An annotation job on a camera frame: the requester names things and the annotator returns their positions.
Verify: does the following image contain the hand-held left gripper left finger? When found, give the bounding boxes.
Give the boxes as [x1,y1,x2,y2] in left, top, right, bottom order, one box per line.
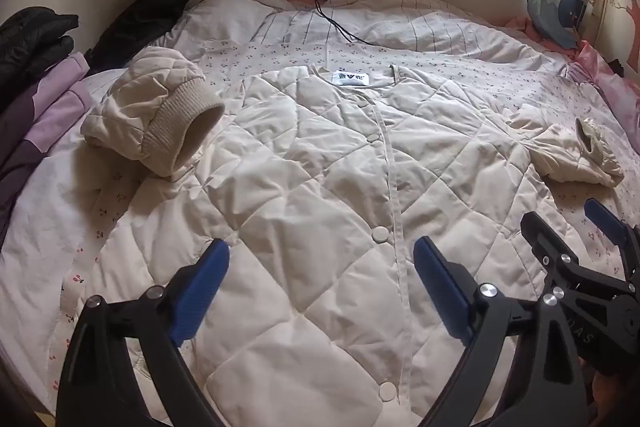
[56,238,232,427]

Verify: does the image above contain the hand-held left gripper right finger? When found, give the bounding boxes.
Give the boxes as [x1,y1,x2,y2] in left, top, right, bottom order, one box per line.
[412,236,587,427]

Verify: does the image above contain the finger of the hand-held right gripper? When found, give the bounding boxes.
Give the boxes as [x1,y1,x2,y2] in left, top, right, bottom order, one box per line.
[584,198,640,278]
[520,211,576,273]

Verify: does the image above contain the cream quilted jacket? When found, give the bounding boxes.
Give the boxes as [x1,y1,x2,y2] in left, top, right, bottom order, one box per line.
[80,46,626,427]

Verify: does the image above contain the purple folded clothes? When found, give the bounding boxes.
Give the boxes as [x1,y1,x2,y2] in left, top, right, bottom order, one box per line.
[0,52,96,248]

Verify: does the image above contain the pink ruffled pillow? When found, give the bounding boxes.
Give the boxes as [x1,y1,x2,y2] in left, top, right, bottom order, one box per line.
[565,42,640,132]

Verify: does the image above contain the bed with white sheet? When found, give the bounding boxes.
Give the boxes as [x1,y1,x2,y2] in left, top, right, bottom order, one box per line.
[0,67,131,408]

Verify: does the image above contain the wardrobe with tree decal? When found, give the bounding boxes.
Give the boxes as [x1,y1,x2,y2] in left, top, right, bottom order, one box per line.
[590,0,640,72]

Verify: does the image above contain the cherry print blanket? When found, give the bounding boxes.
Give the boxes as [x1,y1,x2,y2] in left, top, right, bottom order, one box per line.
[0,37,640,413]

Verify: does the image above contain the white striped quilt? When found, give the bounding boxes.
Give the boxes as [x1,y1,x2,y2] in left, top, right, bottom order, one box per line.
[172,0,571,58]

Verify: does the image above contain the black cloth heap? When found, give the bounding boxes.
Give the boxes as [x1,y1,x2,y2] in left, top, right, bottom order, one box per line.
[85,0,256,72]

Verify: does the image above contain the black puffer jacket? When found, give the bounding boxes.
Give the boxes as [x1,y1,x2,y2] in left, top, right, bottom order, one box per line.
[0,7,81,82]

